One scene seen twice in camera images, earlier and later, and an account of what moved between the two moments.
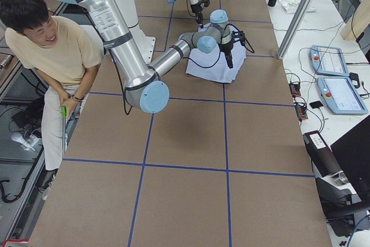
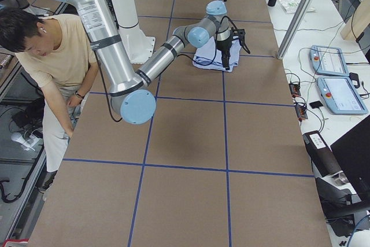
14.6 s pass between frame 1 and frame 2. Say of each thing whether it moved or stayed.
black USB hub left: stayed
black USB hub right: stayed
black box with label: stayed
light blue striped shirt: moved
